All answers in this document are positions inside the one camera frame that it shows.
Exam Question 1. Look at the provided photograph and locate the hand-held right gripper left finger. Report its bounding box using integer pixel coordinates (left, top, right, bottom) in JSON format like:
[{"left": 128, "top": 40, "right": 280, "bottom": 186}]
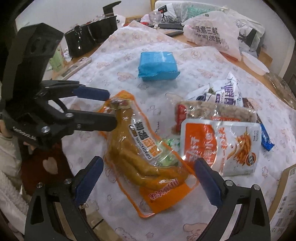
[{"left": 24, "top": 156, "right": 104, "bottom": 241}]

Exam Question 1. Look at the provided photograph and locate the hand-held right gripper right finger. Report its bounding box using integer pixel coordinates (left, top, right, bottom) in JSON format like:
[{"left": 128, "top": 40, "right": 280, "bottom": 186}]
[{"left": 194, "top": 159, "right": 271, "bottom": 241}]

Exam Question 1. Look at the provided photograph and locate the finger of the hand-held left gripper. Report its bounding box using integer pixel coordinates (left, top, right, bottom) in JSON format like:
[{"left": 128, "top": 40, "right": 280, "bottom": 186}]
[
  {"left": 39, "top": 80, "right": 110, "bottom": 102},
  {"left": 41, "top": 109, "right": 118, "bottom": 138}
]

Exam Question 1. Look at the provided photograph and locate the orange chicken feet packet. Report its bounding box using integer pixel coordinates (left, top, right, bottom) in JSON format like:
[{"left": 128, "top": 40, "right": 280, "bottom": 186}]
[{"left": 99, "top": 90, "right": 200, "bottom": 218}]

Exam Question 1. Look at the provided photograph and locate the green snack packet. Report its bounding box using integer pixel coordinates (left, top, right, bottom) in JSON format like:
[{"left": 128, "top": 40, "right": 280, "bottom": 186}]
[{"left": 161, "top": 137, "right": 181, "bottom": 168}]

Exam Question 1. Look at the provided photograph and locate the cardboard box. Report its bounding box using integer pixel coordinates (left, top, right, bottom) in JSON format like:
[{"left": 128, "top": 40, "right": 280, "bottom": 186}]
[{"left": 268, "top": 165, "right": 296, "bottom": 241}]

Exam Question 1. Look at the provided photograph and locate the white blue snack packet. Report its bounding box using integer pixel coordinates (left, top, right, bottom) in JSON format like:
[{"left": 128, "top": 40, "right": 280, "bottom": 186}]
[
  {"left": 186, "top": 84, "right": 220, "bottom": 103},
  {"left": 217, "top": 71, "right": 244, "bottom": 108}
]

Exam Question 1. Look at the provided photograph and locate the phone in clear case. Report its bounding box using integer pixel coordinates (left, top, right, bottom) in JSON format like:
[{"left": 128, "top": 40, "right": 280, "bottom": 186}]
[{"left": 60, "top": 57, "right": 93, "bottom": 79}]

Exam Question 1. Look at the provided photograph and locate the printed tablecloth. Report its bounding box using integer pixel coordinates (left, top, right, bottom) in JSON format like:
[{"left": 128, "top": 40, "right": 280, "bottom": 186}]
[{"left": 61, "top": 20, "right": 296, "bottom": 241}]

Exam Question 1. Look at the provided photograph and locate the white orange snack packet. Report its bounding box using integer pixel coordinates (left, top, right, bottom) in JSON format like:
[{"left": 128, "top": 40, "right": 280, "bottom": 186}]
[{"left": 180, "top": 118, "right": 262, "bottom": 177}]

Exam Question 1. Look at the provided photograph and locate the red heart-print clothing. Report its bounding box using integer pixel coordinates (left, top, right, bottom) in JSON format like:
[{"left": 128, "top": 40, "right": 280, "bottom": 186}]
[{"left": 20, "top": 141, "right": 71, "bottom": 196}]

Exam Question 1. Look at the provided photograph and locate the black pot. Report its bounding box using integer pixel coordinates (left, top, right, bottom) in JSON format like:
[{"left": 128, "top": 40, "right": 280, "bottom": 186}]
[{"left": 63, "top": 1, "right": 122, "bottom": 58}]

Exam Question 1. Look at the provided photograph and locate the blue tissue packet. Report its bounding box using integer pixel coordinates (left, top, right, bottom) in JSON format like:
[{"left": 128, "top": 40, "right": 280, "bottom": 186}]
[{"left": 137, "top": 51, "right": 181, "bottom": 82}]

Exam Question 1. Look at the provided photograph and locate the clear brown rice cake packet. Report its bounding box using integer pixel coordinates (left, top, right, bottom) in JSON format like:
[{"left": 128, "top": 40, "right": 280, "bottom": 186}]
[{"left": 174, "top": 99, "right": 259, "bottom": 135}]

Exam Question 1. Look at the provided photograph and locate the small blue snack packet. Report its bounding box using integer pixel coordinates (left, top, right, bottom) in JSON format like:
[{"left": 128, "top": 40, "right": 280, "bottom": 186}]
[{"left": 259, "top": 123, "right": 275, "bottom": 151}]

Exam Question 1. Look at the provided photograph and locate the clear glass cup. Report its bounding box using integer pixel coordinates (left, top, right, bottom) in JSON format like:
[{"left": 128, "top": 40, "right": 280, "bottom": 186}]
[{"left": 148, "top": 11, "right": 163, "bottom": 24}]

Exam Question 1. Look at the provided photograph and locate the black remote control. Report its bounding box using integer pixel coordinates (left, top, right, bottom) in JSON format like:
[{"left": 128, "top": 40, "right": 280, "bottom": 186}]
[{"left": 158, "top": 23, "right": 184, "bottom": 31}]

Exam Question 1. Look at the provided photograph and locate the white tree-print pillow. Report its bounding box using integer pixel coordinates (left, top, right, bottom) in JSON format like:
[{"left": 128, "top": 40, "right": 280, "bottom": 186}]
[{"left": 154, "top": 0, "right": 185, "bottom": 20}]

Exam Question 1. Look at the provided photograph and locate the glass ashtray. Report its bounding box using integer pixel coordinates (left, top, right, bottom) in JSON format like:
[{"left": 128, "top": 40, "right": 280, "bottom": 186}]
[{"left": 265, "top": 71, "right": 296, "bottom": 103}]

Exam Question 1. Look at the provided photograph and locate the white plastic bowl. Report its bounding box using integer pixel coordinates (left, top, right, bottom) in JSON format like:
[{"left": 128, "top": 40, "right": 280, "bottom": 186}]
[{"left": 241, "top": 51, "right": 270, "bottom": 76}]

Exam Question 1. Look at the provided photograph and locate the white printed plastic bag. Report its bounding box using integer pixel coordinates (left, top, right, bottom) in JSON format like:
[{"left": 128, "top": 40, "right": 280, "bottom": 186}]
[{"left": 182, "top": 10, "right": 246, "bottom": 62}]

